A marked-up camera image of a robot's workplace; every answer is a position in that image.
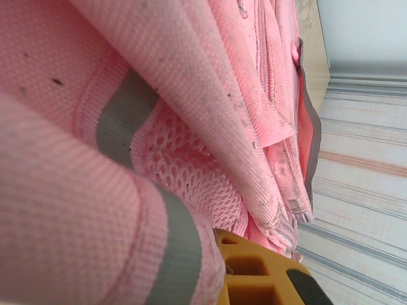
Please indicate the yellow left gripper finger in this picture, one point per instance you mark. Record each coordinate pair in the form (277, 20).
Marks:
(264, 279)

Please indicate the pink school backpack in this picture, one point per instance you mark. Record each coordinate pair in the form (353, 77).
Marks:
(95, 190)

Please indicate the aluminium table frame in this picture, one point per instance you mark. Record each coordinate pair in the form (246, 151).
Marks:
(365, 83)

